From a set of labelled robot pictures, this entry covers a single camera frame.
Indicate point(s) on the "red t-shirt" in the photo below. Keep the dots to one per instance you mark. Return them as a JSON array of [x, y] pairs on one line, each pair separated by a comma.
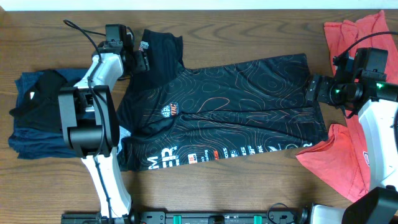
[[342, 160]]

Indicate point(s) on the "folded black polo shirt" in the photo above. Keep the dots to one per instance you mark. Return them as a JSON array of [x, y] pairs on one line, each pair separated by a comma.
[[39, 108]]

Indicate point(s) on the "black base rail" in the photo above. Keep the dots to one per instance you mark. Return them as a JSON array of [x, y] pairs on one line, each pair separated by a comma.
[[277, 214]]

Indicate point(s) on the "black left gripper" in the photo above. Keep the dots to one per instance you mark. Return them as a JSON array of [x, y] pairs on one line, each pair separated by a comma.
[[140, 62]]

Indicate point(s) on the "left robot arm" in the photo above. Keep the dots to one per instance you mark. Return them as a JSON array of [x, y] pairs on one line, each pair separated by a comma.
[[90, 126]]

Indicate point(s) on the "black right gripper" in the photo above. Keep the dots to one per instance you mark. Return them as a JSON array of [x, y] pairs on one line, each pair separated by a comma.
[[322, 93]]

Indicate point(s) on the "folded navy blue garment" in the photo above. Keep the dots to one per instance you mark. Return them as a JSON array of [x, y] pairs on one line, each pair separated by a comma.
[[33, 143]]

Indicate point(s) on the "black patterned jersey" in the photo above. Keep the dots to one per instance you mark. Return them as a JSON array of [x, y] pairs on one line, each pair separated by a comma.
[[172, 115]]

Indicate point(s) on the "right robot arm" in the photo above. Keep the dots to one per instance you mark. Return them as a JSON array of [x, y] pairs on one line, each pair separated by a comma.
[[360, 86]]

